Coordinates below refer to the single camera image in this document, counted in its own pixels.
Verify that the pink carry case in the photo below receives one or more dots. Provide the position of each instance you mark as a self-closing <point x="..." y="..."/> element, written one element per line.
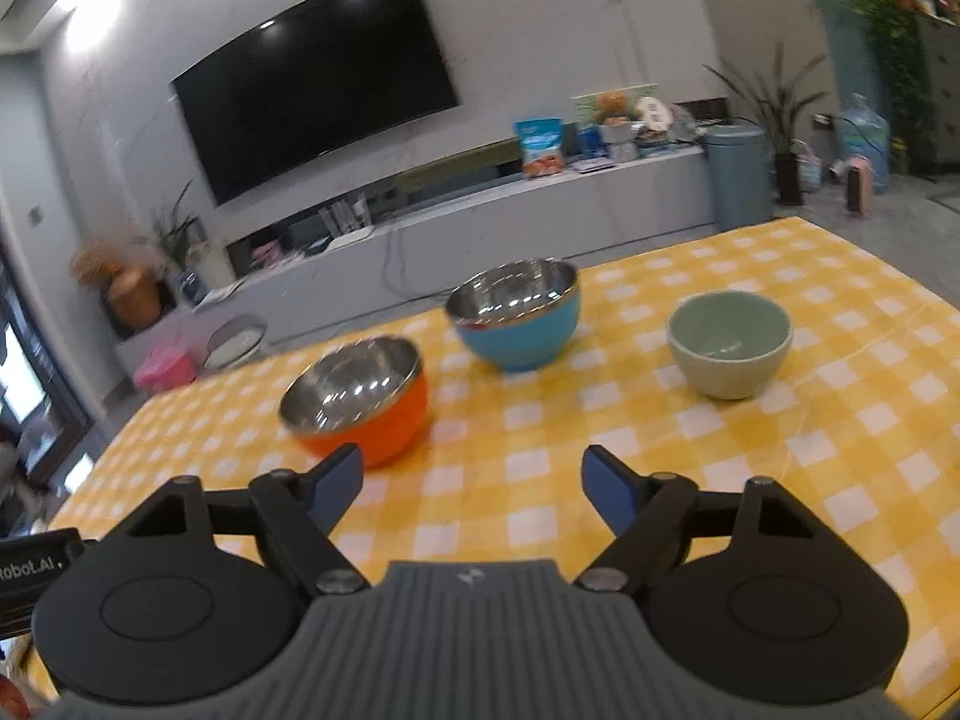
<point x="165" y="371"/>

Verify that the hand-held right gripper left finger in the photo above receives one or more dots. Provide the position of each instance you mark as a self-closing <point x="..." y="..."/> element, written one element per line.
<point x="337" y="487"/>

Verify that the blue water jug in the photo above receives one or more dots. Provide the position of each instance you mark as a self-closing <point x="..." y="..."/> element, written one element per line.
<point x="864" y="139"/>

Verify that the green ceramic bowl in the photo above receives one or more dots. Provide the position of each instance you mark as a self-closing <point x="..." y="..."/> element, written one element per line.
<point x="731" y="371"/>

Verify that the blue steel bowl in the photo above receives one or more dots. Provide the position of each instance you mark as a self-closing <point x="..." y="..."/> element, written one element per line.
<point x="525" y="337"/>

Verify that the yellow checked tablecloth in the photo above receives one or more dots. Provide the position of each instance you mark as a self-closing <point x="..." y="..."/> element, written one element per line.
<point x="750" y="465"/>

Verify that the plant in blue vase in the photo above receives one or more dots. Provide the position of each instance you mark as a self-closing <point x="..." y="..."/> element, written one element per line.
<point x="191" y="281"/>

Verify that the leafy green plant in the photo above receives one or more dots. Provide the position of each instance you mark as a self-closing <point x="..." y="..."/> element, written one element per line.
<point x="892" y="37"/>

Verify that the teddy bear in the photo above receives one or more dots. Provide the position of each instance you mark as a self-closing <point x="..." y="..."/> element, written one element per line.
<point x="613" y="106"/>

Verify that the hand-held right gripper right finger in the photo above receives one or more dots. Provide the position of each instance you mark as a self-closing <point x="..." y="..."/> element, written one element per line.
<point x="607" y="487"/>

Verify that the pink space heater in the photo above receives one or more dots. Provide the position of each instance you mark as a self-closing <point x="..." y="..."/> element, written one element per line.
<point x="859" y="187"/>

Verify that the potted long-leaf plant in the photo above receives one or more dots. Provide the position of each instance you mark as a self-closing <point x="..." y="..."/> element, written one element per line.
<point x="787" y="172"/>

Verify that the blue snack bag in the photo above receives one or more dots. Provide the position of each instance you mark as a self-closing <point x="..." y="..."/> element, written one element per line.
<point x="540" y="150"/>

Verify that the white router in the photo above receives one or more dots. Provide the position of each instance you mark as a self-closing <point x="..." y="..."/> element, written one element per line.
<point x="352" y="234"/>

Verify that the grey television console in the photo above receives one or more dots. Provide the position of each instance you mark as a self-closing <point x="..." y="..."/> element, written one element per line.
<point x="487" y="217"/>

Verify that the dried flowers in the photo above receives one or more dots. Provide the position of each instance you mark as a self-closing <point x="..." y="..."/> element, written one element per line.
<point x="101" y="259"/>

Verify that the grey trash can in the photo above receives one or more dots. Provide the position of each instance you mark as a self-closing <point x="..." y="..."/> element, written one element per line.
<point x="739" y="180"/>

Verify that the orange knit clothing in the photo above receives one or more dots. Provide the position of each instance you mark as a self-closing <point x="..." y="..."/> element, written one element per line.
<point x="7" y="699"/>

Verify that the orange steel bowl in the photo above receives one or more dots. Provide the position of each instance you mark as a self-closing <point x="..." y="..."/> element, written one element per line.
<point x="390" y="420"/>

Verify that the black television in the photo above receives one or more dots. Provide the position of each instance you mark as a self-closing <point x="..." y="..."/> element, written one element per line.
<point x="315" y="82"/>

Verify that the gold vase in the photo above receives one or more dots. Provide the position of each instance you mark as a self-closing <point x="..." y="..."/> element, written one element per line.
<point x="135" y="296"/>

